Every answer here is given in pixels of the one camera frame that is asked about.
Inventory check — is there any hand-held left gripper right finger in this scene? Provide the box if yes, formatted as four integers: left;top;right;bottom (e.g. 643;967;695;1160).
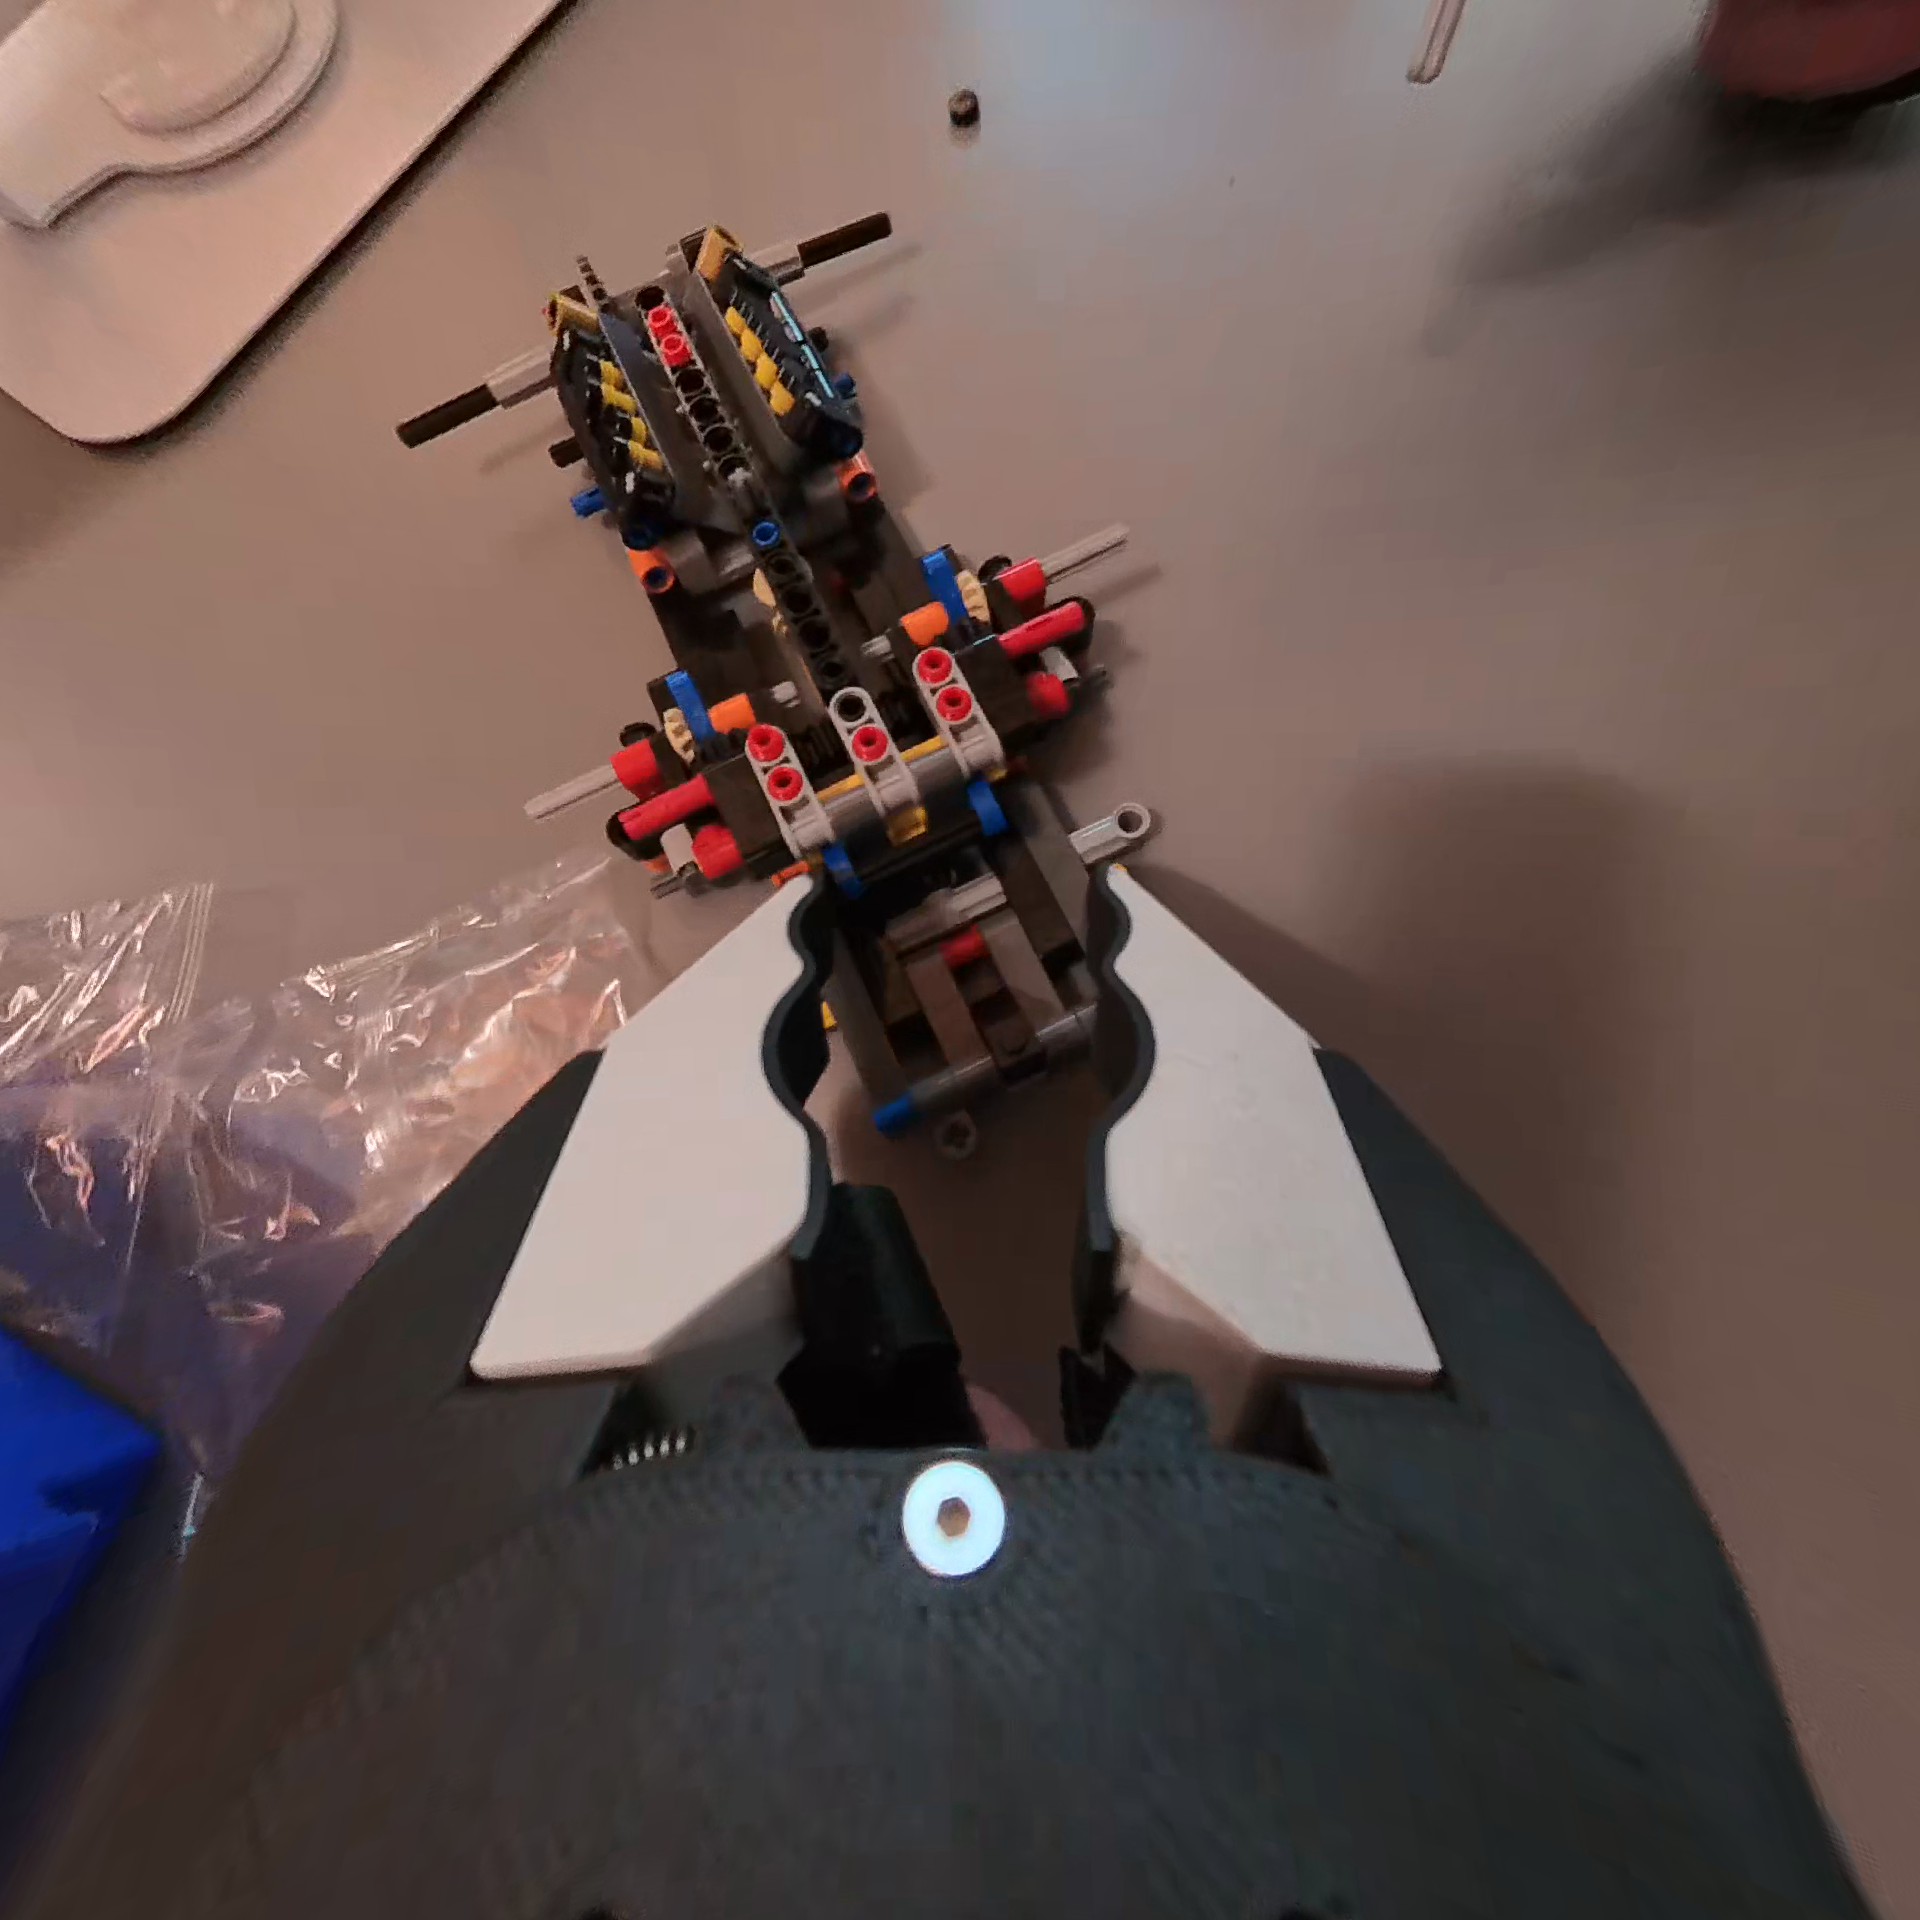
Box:
1068;867;1445;1379

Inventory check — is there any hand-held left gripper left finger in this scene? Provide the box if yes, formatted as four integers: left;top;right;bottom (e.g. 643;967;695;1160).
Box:
468;879;836;1384

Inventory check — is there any lego car chassis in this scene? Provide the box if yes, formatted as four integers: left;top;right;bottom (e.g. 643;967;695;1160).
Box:
393;211;1133;1143

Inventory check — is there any person's right hand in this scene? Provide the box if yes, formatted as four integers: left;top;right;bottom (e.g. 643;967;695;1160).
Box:
1696;0;1920;106

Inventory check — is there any clear plastic bag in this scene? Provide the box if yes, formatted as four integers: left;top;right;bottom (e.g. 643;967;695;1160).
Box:
0;853;671;1518

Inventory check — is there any blue plastic block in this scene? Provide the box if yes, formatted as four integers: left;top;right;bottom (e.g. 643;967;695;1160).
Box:
0;1329;164;1742

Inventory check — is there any grey flat tray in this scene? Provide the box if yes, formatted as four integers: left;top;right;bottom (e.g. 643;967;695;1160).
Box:
0;0;577;449

